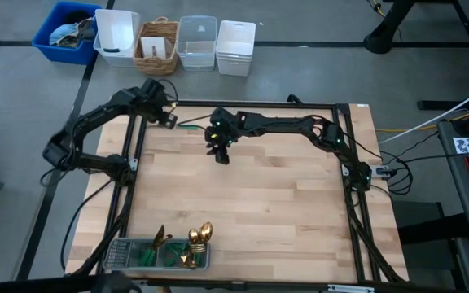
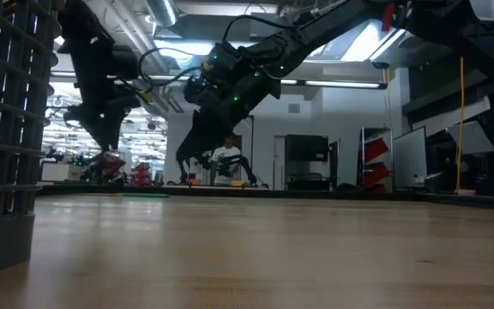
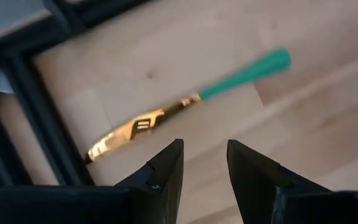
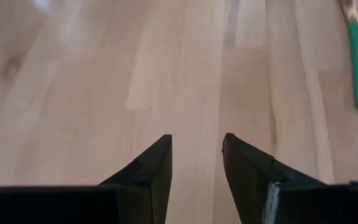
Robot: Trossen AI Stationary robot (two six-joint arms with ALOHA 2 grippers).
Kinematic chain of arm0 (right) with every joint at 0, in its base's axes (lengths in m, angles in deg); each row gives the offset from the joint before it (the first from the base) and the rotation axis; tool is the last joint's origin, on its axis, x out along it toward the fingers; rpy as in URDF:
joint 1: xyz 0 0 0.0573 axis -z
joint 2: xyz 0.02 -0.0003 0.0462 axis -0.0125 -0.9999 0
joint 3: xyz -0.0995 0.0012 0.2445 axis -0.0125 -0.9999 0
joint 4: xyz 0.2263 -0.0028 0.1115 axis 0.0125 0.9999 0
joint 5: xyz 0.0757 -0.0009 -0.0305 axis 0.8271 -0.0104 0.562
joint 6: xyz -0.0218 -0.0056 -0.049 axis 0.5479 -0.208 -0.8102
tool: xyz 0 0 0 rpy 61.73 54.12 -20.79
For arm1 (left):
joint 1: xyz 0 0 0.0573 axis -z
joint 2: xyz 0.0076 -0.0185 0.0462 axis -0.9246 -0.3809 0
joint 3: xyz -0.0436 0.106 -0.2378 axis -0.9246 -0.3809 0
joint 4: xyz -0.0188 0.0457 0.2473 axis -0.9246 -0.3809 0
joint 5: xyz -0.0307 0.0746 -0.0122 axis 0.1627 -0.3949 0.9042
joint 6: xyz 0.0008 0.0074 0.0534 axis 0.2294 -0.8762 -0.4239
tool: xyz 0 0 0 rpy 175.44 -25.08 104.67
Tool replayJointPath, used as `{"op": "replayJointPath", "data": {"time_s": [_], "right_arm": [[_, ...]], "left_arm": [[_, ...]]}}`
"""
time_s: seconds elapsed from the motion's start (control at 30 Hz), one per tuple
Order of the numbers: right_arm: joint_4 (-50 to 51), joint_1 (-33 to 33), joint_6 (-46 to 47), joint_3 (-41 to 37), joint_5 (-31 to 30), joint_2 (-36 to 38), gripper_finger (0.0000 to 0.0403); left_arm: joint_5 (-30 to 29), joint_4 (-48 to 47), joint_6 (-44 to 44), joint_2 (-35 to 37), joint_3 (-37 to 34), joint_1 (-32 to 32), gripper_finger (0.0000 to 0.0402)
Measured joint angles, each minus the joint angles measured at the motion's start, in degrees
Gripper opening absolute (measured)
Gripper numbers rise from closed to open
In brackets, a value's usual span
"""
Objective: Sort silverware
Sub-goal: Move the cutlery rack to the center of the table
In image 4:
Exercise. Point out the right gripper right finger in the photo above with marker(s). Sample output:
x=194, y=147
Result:
x=247, y=177

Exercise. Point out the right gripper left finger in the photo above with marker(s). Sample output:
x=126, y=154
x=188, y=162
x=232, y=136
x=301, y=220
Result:
x=148, y=174

